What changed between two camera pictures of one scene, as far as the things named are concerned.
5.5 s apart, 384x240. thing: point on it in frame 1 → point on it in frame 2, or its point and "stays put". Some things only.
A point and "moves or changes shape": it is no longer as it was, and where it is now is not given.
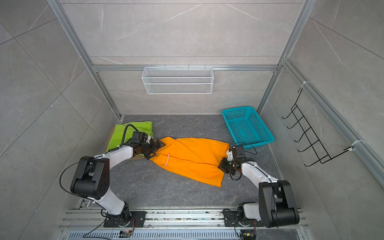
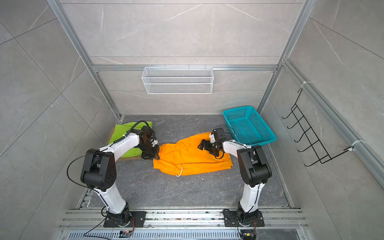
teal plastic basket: (245, 127) stays put
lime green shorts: (119, 133) stays put
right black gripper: (222, 165) → (208, 143)
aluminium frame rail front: (177, 220) stays put
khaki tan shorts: (136, 157) stays put
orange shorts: (197, 159) moves or changes shape
